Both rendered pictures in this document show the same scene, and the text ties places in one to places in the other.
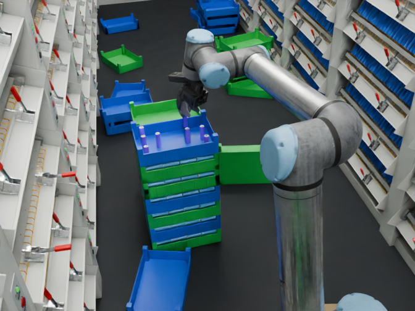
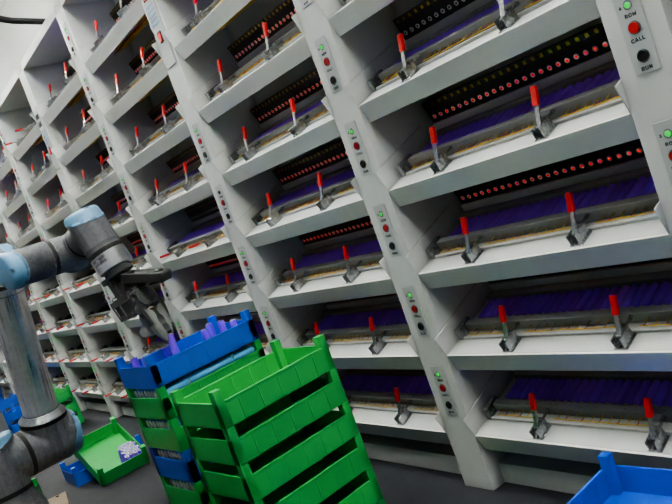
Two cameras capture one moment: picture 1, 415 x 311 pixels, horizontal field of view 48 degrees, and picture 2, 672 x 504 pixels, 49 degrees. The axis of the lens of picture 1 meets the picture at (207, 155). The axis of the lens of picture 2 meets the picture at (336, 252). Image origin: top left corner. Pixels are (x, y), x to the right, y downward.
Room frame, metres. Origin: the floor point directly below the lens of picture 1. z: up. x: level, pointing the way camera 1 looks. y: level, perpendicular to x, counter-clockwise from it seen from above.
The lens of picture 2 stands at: (3.33, -0.26, 0.78)
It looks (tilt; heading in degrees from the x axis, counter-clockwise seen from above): 5 degrees down; 155
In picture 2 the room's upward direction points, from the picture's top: 20 degrees counter-clockwise
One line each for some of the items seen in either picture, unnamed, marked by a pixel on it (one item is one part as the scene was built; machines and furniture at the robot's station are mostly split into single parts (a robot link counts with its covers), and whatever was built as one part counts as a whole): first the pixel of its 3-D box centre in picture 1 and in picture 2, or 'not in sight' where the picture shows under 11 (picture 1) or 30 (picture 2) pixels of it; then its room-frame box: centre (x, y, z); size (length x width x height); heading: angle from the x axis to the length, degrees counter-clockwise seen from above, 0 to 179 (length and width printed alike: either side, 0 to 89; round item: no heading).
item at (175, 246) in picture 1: (182, 226); not in sight; (1.48, 0.13, 0.04); 0.30 x 0.20 x 0.08; 103
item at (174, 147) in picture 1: (173, 136); (187, 348); (1.48, 0.13, 0.52); 0.30 x 0.20 x 0.08; 103
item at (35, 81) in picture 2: not in sight; (110, 243); (-0.20, 0.32, 0.89); 0.20 x 0.09 x 1.77; 99
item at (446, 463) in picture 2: not in sight; (290, 424); (0.83, 0.51, 0.03); 2.19 x 0.16 x 0.05; 9
